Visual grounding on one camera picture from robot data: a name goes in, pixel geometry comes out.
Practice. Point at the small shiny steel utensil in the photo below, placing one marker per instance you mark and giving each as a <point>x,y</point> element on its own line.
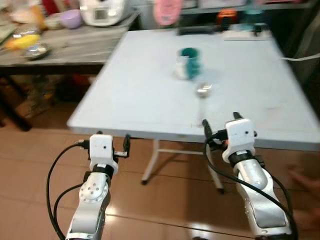
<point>203,90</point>

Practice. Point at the white folding table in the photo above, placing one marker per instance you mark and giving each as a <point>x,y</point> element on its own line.
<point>150,100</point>

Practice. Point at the small white cup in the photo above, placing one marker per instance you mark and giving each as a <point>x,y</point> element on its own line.
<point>180,71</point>

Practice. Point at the teal cup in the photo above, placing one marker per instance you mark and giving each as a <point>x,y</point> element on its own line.
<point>192,62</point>

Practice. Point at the white power strip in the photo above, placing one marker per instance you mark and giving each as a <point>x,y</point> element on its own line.
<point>245,34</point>

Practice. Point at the grey wood-grain counter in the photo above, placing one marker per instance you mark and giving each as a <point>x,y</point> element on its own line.
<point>75,50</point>

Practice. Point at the person bare foot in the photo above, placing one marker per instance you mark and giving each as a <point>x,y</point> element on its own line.
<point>304,180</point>

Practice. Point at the flat black object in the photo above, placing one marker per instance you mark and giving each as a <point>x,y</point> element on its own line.
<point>200,30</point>

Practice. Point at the orange and black device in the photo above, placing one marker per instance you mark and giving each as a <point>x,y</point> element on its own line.
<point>226,19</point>

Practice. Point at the teal bottle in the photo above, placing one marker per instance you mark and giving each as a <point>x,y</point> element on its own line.
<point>253,19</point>

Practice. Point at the purple plastic bowl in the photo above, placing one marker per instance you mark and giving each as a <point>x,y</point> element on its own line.
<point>71,20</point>

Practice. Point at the white kitchen cooking appliance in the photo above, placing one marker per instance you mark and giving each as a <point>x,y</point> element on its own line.
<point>105,12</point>

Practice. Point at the pink oval object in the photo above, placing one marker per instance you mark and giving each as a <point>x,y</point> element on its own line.
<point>167,11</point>

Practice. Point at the plastic bag of bread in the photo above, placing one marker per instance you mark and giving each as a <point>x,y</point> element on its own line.
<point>24,16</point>

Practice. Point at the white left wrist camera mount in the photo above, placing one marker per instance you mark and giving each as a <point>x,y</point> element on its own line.
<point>101,147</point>

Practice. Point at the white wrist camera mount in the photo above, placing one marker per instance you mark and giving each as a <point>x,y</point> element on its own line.
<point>101,147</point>
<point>239,137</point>

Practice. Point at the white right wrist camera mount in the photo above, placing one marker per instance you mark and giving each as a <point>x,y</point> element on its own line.
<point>239,137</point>

